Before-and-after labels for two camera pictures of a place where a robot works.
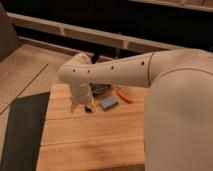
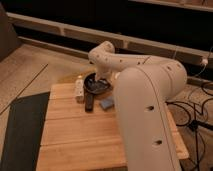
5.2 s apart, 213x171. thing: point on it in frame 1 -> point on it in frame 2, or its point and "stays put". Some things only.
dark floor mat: x=24 y=130 stays put
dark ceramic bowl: x=97 y=88 stays put
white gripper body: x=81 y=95 -> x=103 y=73
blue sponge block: x=108 y=102 stays put
